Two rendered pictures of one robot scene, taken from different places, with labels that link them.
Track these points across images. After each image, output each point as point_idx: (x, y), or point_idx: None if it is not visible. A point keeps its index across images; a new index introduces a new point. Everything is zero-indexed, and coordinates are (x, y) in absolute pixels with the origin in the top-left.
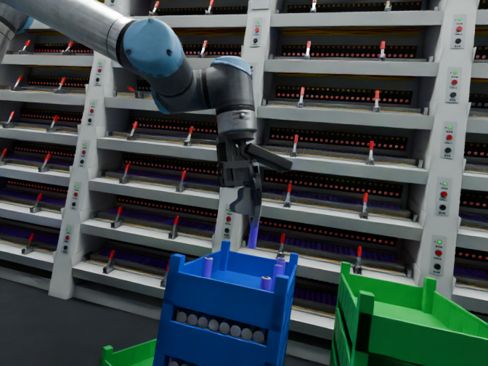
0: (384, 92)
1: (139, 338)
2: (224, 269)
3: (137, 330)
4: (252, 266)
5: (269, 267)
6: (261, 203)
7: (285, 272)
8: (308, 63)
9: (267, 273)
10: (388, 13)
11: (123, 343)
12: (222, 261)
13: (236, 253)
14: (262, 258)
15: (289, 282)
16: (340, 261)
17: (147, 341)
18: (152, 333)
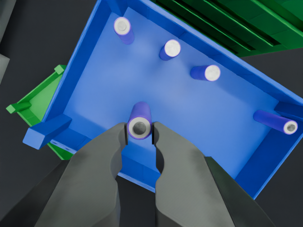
0: None
1: (19, 147)
2: (70, 120)
3: (2, 151)
4: (76, 72)
5: (89, 41)
6: (213, 161)
7: (105, 10)
8: None
9: (92, 44)
10: None
11: (32, 160)
12: (62, 129)
13: (52, 107)
14: (77, 54)
15: (270, 81)
16: None
17: (50, 147)
18: (5, 136)
